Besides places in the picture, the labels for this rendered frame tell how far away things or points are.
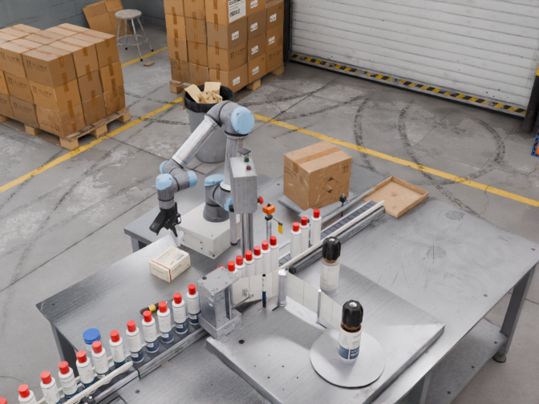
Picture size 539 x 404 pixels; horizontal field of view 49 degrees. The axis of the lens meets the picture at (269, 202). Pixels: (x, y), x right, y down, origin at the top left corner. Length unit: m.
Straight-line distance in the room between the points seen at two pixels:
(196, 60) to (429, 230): 3.98
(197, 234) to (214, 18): 3.63
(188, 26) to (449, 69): 2.83
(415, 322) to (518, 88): 4.33
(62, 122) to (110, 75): 0.68
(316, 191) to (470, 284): 0.94
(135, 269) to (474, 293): 1.65
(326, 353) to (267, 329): 0.28
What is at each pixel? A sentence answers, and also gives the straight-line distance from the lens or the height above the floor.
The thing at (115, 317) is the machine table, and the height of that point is 0.83.
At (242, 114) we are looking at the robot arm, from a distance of 2.77.
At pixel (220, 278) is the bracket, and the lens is 2.46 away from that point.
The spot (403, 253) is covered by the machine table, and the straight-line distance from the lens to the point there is 3.15.
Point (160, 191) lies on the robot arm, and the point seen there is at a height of 1.30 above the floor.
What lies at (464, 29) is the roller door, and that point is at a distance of 6.68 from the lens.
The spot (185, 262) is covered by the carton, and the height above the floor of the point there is 0.87.
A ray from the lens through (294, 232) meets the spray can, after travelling 2.86.
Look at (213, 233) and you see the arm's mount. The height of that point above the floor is 0.95.
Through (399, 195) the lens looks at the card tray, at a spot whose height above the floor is 0.83.
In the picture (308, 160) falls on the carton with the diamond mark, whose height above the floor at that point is 1.12.
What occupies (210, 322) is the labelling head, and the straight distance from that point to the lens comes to 2.55.
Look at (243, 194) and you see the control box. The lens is 2.52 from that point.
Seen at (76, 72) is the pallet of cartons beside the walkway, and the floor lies 0.70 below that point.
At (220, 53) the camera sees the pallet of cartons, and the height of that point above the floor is 0.59.
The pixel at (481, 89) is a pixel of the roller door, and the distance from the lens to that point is 6.80.
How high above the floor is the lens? 2.77
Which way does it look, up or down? 34 degrees down
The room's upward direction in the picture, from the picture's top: straight up
